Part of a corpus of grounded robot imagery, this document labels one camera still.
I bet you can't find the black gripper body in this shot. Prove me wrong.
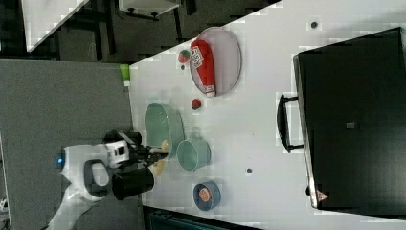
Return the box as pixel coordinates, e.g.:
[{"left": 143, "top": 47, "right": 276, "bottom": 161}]
[{"left": 127, "top": 144, "right": 150, "bottom": 167}]

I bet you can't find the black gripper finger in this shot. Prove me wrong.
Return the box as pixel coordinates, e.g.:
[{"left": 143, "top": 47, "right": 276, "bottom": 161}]
[
  {"left": 147, "top": 153, "right": 168, "bottom": 164},
  {"left": 146, "top": 146, "right": 164, "bottom": 153}
]

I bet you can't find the yellow plush banana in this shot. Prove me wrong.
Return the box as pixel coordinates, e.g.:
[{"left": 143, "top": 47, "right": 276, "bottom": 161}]
[{"left": 151, "top": 140, "right": 169, "bottom": 176}]

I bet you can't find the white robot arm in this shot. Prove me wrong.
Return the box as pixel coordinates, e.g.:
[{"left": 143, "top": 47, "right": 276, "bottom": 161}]
[{"left": 41, "top": 140, "right": 169, "bottom": 230}]

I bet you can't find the green oval bowl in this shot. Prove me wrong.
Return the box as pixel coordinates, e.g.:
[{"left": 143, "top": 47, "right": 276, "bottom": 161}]
[{"left": 145, "top": 103, "right": 185, "bottom": 158}]

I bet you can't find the black cylinder lower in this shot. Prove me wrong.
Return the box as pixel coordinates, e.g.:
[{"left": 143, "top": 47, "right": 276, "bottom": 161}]
[{"left": 112, "top": 168, "right": 154, "bottom": 200}]

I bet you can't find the dark blue crate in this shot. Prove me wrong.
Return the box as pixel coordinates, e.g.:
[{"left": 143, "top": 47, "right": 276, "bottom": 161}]
[{"left": 146, "top": 211, "right": 256, "bottom": 230}]

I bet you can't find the blue bowl with sticker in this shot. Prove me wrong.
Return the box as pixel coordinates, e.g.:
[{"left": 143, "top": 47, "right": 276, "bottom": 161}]
[{"left": 193, "top": 180, "right": 221, "bottom": 212}]

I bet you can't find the small red plush strawberry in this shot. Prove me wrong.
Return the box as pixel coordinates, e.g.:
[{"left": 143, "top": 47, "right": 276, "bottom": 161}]
[{"left": 192, "top": 99, "right": 202, "bottom": 110}]

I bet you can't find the green white tag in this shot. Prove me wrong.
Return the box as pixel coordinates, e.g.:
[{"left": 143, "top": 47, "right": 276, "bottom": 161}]
[{"left": 120, "top": 64, "right": 130, "bottom": 87}]

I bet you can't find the red green plush tomato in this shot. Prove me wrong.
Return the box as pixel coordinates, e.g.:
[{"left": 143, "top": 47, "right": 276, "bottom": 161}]
[{"left": 178, "top": 50, "right": 191, "bottom": 63}]

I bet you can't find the red plush ketchup bottle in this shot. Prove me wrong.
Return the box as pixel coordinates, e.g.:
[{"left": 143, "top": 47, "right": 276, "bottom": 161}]
[{"left": 191, "top": 39, "right": 216, "bottom": 98}]

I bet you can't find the grey round plate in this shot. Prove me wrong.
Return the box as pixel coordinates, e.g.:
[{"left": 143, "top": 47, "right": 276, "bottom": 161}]
[{"left": 190, "top": 27, "right": 241, "bottom": 98}]

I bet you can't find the white cabinet with wheels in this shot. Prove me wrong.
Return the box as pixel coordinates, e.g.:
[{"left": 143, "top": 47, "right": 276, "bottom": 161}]
[{"left": 118, "top": 0, "right": 181, "bottom": 19}]

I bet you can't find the black oven box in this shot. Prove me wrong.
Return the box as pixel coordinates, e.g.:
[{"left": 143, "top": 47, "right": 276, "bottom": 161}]
[{"left": 293, "top": 28, "right": 406, "bottom": 219}]

